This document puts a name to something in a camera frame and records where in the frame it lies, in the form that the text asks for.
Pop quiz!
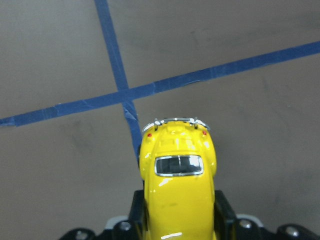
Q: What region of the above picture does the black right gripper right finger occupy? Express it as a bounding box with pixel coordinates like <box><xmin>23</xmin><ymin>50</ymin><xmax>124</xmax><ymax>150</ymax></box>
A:
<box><xmin>214</xmin><ymin>190</ymin><xmax>237</xmax><ymax>240</ymax></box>

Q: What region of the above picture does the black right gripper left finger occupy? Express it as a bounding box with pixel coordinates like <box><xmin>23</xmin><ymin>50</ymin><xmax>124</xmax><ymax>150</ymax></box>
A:
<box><xmin>128</xmin><ymin>190</ymin><xmax>150</xmax><ymax>240</ymax></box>

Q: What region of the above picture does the yellow beetle toy car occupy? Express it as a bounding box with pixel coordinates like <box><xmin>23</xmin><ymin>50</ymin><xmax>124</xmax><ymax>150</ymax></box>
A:
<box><xmin>139</xmin><ymin>117</ymin><xmax>217</xmax><ymax>240</ymax></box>

